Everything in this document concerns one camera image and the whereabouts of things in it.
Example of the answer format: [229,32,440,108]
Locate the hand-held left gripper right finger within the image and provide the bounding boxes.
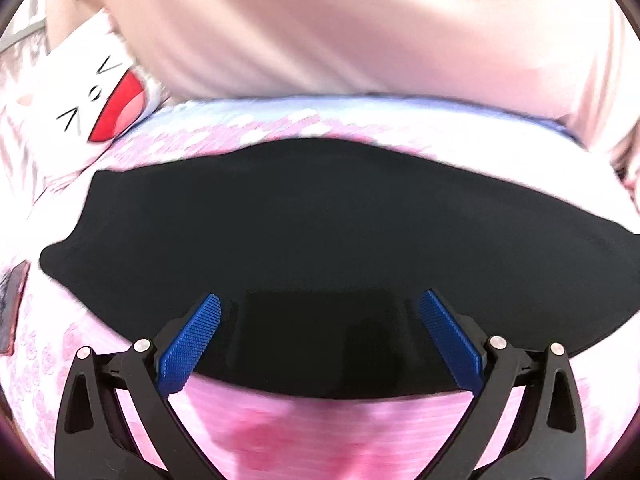
[417,288,596,480]

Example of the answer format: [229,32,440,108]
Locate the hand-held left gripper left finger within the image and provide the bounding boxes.
[54,292,223,480]

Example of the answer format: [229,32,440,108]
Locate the beige sheet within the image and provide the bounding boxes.
[50,0,640,161]

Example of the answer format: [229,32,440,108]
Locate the pink floral blanket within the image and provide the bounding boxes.
[0,96,640,480]

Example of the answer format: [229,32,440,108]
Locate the dark phone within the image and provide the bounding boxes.
[0,260,32,359]

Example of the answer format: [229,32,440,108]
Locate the white cat face pillow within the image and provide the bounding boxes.
[0,10,175,197]

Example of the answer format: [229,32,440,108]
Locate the black pants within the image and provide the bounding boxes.
[39,137,640,401]

